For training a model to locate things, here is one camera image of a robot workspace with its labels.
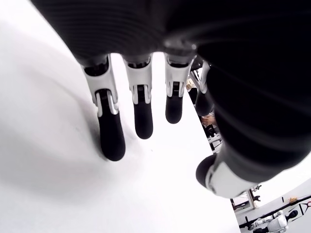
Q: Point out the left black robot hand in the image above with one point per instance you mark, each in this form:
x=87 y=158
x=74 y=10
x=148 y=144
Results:
x=218 y=36

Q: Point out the black wheeled gantry frame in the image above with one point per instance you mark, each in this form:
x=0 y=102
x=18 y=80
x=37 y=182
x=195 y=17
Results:
x=305 y=206

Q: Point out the white humanoid robot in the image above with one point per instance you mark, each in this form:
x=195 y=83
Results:
x=279 y=221

